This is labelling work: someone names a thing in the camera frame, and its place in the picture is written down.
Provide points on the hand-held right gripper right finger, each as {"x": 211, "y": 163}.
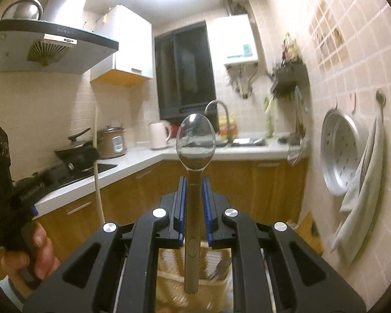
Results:
{"x": 206, "y": 208}

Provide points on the water heater pipes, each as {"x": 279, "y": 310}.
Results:
{"x": 244, "y": 81}

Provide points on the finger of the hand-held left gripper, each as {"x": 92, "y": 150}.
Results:
{"x": 70, "y": 169}

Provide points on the dark sauce bottle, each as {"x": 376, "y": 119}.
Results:
{"x": 290, "y": 50}

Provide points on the round metal steamer tray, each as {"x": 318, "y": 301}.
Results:
{"x": 340, "y": 153}

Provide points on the black gas stove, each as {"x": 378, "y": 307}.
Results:
{"x": 107, "y": 168}

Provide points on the dark window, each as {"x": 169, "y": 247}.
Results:
{"x": 185, "y": 71}

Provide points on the cardboard box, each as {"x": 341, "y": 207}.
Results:
{"x": 308, "y": 231}

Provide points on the metal faucet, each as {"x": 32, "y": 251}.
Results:
{"x": 228, "y": 120}

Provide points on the red container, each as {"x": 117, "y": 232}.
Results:
{"x": 174, "y": 129}

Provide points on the small wall hook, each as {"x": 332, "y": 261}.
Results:
{"x": 353, "y": 104}

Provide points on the white wall cabinet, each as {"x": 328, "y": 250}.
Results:
{"x": 130, "y": 39}

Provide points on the pale green dish cloth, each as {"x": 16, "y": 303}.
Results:
{"x": 269, "y": 120}

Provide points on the metal flue pipe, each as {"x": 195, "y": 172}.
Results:
{"x": 234, "y": 6}

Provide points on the yellow slotted utensil basket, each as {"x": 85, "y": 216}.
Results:
{"x": 172, "y": 287}

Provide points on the pale hanging towel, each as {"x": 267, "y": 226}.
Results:
{"x": 361, "y": 208}

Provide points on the grey range hood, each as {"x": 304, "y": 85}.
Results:
{"x": 52, "y": 55}

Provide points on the wooden chopstick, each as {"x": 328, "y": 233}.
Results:
{"x": 99, "y": 195}

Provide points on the dark wall spice rack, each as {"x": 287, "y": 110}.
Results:
{"x": 290, "y": 78}

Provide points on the person's left hand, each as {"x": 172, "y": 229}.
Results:
{"x": 42, "y": 251}

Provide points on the yellow oil bottle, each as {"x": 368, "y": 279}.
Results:
{"x": 231, "y": 130}

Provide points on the wooden base cabinets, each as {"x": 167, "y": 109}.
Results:
{"x": 264, "y": 189}

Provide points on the white electric kettle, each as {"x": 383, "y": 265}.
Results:
{"x": 158, "y": 135}

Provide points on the metal bowl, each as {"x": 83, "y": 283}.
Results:
{"x": 22, "y": 10}

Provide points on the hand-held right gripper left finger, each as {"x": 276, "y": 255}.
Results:
{"x": 181, "y": 202}

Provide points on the brown rice cooker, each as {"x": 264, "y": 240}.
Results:
{"x": 112, "y": 143}

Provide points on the round metal wall hook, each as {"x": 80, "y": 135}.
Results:
{"x": 380, "y": 97}

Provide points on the hanging metal strainer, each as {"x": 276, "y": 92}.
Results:
{"x": 295, "y": 153}

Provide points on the white kitchen countertop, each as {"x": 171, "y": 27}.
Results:
{"x": 143, "y": 159}

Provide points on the white water heater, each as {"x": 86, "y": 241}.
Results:
{"x": 234, "y": 39}

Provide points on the metal spoon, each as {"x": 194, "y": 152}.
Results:
{"x": 195, "y": 143}

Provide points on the steel sink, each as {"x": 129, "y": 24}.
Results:
{"x": 251, "y": 141}

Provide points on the black frying pan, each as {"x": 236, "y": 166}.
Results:
{"x": 65, "y": 155}

